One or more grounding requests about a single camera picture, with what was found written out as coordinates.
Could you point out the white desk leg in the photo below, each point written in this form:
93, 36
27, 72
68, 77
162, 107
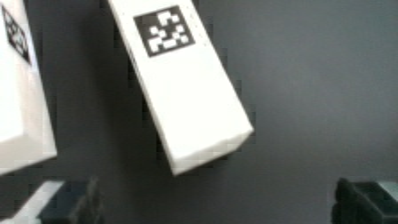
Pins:
27, 139
196, 109

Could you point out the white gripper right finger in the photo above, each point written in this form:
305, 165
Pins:
367, 202

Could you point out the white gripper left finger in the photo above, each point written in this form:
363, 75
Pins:
65, 203

